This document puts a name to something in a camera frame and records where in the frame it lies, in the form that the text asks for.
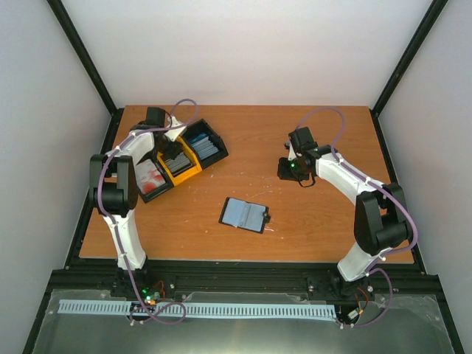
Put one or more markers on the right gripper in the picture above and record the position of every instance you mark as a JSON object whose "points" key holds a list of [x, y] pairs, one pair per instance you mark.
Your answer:
{"points": [[283, 174]]}

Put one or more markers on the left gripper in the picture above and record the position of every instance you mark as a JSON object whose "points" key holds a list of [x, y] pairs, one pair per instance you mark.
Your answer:
{"points": [[172, 153]]}

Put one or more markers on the black card holder wallet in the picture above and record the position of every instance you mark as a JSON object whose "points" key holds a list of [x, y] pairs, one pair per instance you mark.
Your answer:
{"points": [[244, 215]]}

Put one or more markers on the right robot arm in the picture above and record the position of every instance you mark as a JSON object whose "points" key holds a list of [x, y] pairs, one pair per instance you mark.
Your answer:
{"points": [[381, 221]]}

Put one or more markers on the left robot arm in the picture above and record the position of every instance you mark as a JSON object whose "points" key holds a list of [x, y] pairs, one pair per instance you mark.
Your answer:
{"points": [[119, 177]]}

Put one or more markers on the right black card bin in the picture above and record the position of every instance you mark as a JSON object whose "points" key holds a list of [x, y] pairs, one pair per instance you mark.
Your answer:
{"points": [[202, 126]]}

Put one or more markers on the black card bin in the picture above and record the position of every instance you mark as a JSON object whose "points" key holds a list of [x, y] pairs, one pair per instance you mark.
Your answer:
{"points": [[162, 189], [202, 126]]}

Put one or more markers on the dark grey card stack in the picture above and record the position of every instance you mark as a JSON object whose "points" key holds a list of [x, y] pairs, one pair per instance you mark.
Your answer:
{"points": [[179, 164]]}

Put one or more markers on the blue card stack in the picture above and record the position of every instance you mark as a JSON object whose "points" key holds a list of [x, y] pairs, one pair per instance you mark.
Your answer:
{"points": [[203, 146]]}

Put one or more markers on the red white card stack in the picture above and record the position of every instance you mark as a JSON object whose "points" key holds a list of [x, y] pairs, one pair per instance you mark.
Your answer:
{"points": [[148, 177]]}

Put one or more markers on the left black card bin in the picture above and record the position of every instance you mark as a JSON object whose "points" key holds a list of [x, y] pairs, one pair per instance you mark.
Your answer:
{"points": [[162, 189]]}

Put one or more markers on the yellow card bin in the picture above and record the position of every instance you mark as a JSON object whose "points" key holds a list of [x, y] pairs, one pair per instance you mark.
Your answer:
{"points": [[196, 169]]}

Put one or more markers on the small electronics board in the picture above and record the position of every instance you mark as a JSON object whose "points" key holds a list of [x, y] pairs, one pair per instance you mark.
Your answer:
{"points": [[154, 294]]}

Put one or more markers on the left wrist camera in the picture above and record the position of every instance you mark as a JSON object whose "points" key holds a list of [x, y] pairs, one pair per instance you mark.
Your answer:
{"points": [[175, 128]]}

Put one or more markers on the left black frame post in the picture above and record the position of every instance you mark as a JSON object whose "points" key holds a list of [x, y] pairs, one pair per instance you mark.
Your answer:
{"points": [[69, 29]]}

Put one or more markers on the black frame post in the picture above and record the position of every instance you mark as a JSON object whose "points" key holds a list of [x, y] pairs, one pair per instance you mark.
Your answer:
{"points": [[420, 34], [69, 29]]}

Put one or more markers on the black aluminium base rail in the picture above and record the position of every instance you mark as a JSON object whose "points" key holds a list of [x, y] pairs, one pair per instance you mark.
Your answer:
{"points": [[313, 281]]}

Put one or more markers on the right black frame post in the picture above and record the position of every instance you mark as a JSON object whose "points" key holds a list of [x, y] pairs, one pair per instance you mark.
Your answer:
{"points": [[420, 34]]}

